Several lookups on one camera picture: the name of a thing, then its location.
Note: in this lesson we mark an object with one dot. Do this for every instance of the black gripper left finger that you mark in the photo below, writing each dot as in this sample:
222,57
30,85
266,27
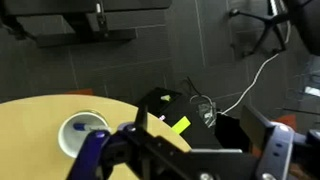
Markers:
146,156

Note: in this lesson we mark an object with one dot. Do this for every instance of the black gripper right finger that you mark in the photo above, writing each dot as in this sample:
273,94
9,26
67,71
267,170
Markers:
281,146

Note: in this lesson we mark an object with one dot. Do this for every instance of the blue capped white marker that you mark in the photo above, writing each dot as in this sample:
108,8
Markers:
89,127

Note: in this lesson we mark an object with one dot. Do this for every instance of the white ceramic mug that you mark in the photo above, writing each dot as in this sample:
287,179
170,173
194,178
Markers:
70,141

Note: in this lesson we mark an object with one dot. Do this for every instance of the black office chair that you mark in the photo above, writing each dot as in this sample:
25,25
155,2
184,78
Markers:
303,14

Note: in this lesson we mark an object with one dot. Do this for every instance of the black desk furniture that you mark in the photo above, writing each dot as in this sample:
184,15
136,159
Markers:
87,18

